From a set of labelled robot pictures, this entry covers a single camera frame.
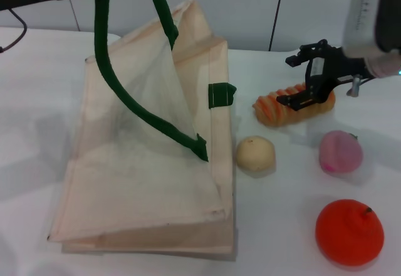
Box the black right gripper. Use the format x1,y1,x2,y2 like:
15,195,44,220
276,39,372,112

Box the striped orange bread loaf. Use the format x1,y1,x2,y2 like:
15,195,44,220
253,81,336,129

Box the cream canvas handbag green handles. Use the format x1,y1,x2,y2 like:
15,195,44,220
46,0,239,263

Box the thin dark vertical rod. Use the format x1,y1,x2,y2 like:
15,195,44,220
268,0,286,52

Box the pink peach toy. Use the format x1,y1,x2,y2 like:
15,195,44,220
318,130,365,174

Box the round cream bun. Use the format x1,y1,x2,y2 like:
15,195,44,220
236,135,277,173

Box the white tablecloth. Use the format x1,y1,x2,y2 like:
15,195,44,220
0,24,401,276

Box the orange fruit toy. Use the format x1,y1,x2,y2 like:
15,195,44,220
315,199,385,260

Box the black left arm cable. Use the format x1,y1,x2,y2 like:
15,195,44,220
0,8,28,53

